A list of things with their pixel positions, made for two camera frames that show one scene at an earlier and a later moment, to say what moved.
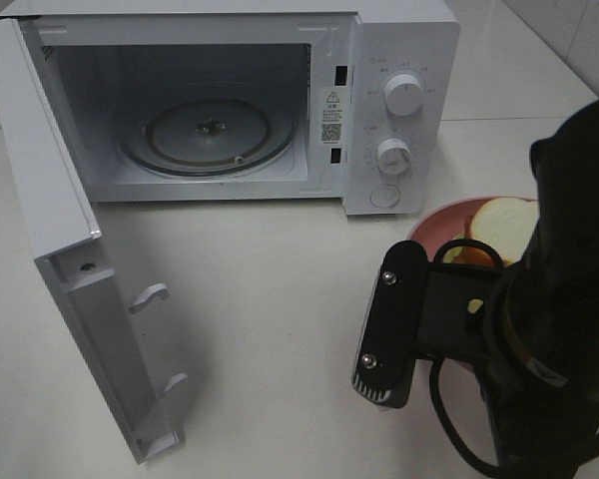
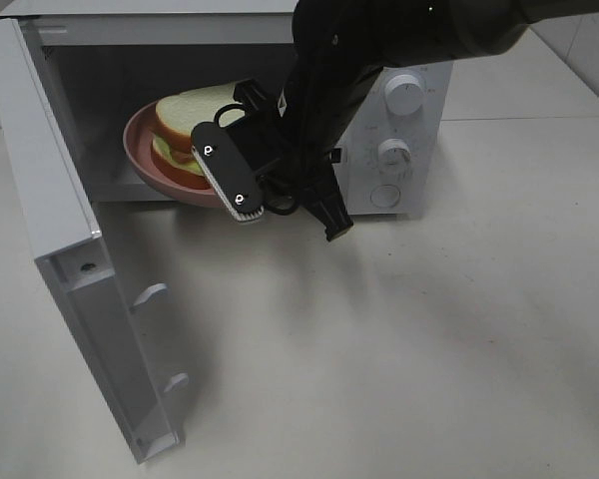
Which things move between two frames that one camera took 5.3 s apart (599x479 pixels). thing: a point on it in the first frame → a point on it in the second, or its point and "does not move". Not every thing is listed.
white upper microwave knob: (403, 95) does not move
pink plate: (442, 225) → (138, 142)
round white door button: (384, 196) does not move
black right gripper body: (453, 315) → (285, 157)
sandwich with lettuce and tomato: (506, 223) → (176, 115)
